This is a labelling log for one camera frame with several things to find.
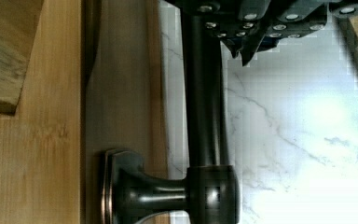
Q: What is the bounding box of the wooden drawer cabinet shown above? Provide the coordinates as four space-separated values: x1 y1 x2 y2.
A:
0 0 85 224

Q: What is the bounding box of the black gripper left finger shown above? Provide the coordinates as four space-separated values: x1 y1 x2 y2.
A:
195 0 282 65

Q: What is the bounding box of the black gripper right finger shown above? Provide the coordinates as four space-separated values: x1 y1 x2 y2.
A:
262 0 358 51

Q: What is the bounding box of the wooden drawer with black handle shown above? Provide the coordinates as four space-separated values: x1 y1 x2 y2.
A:
85 0 240 224

